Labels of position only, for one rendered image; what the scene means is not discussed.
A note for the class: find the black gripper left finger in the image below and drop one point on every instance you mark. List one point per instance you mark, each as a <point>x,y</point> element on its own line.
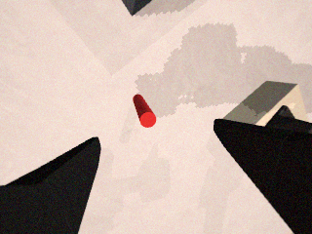
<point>51,199</point>

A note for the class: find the red peg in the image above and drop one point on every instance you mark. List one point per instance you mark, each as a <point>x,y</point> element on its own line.
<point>145,115</point>

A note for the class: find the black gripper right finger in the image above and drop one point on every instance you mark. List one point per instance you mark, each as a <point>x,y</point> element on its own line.
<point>278,162</point>

